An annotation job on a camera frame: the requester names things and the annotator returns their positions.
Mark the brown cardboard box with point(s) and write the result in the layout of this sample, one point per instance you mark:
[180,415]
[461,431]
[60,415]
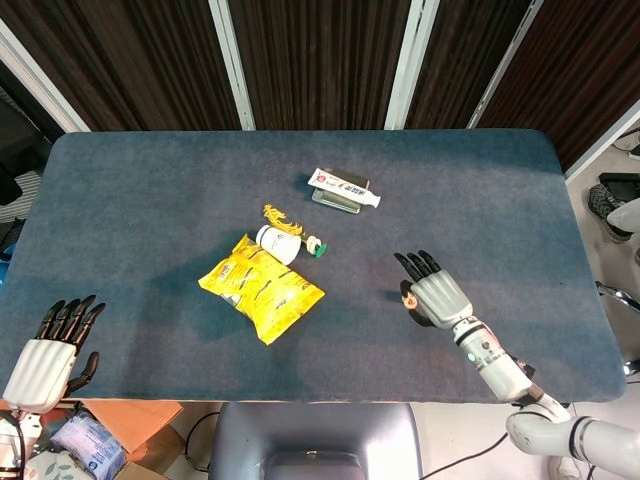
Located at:
[140,425]

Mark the dark patterned sneaker shoe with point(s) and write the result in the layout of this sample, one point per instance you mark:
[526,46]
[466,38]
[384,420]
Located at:
[600,205]

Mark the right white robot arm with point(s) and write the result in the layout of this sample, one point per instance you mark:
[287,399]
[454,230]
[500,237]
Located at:
[500,370]

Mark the blue table cloth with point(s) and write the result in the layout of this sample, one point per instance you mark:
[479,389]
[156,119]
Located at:
[150,200]

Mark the chrome chair leg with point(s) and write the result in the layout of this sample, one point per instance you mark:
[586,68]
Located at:
[617,293]

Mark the dark brown partition panel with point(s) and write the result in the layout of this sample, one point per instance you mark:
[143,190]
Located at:
[590,65]
[460,60]
[320,60]
[140,65]

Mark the light trouser leg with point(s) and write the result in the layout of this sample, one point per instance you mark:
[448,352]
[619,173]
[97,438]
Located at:
[626,215]

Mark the yellow plastic toy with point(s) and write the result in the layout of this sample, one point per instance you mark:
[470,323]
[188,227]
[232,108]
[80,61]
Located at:
[274,216]

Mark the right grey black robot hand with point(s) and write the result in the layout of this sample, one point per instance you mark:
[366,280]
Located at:
[442,297]

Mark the white partition frame post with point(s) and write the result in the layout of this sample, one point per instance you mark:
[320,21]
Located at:
[410,65]
[45,82]
[502,65]
[600,142]
[232,65]

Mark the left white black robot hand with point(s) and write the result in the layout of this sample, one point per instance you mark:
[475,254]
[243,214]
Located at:
[40,372]

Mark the dark grey small box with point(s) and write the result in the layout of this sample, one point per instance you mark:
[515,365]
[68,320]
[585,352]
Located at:
[331,197]

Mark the blue plastic package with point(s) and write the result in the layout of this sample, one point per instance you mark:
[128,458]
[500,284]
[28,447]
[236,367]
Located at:
[85,445]

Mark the dark office chair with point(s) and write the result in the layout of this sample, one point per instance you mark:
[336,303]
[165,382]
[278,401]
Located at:
[15,160]

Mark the round wooden chess piece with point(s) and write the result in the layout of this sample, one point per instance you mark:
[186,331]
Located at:
[412,301]

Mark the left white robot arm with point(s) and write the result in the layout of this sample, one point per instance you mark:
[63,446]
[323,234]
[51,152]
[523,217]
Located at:
[9,442]

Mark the yellow snack bag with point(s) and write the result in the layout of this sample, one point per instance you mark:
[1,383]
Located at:
[260,290]

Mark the white paper cup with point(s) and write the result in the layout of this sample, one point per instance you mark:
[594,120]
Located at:
[277,242]

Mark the grey blue robot torso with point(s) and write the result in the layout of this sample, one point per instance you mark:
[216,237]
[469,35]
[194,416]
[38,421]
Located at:
[315,435]

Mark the black flat device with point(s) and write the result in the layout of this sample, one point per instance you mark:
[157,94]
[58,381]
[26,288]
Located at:
[620,182]

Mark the grey sneaker shoe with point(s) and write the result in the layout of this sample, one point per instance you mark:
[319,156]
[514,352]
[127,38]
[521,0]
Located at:
[560,469]

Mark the white toothpaste tube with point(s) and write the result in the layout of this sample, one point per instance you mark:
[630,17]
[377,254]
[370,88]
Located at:
[340,186]

